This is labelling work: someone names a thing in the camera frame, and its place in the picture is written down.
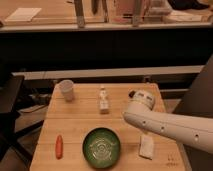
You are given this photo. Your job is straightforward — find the green ceramic bowl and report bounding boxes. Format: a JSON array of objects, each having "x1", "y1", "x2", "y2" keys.
[{"x1": 82, "y1": 127, "x2": 121, "y2": 169}]

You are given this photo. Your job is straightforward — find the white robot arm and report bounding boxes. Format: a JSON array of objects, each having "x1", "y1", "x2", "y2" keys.
[{"x1": 123, "y1": 90, "x2": 213, "y2": 154}]

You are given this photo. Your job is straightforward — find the small white bottle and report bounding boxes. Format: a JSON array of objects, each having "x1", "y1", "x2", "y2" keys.
[{"x1": 99, "y1": 86, "x2": 109, "y2": 114}]

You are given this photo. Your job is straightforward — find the black rectangular remote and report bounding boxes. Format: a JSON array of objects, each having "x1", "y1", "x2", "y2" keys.
[{"x1": 129, "y1": 91, "x2": 135, "y2": 98}]

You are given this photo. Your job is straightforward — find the white paper cup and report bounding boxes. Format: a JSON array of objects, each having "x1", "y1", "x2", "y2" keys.
[{"x1": 59, "y1": 80, "x2": 74, "y2": 101}]

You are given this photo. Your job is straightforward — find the orange toy carrot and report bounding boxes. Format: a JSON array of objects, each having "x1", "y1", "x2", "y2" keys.
[{"x1": 55, "y1": 135, "x2": 63, "y2": 159}]

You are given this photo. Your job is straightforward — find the white folded cloth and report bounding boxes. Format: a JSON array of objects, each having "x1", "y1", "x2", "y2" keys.
[{"x1": 139, "y1": 134, "x2": 154, "y2": 159}]

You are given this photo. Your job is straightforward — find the black office chair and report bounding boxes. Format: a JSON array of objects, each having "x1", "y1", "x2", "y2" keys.
[{"x1": 0, "y1": 76, "x2": 44, "y2": 162}]

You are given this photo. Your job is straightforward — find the white paper sheet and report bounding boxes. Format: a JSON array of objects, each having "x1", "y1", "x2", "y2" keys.
[{"x1": 5, "y1": 8, "x2": 41, "y2": 22}]

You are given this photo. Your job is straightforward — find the metal frame post right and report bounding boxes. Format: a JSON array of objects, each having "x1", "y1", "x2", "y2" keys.
[{"x1": 132, "y1": 0, "x2": 142, "y2": 27}]

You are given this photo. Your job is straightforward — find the metal frame post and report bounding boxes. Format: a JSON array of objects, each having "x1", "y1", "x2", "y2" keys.
[
  {"x1": 74, "y1": 0, "x2": 85, "y2": 28},
  {"x1": 132, "y1": 0, "x2": 142, "y2": 27}
]

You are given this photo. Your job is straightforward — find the metal frame post left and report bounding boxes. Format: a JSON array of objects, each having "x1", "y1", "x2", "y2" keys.
[{"x1": 74, "y1": 0, "x2": 85, "y2": 28}]

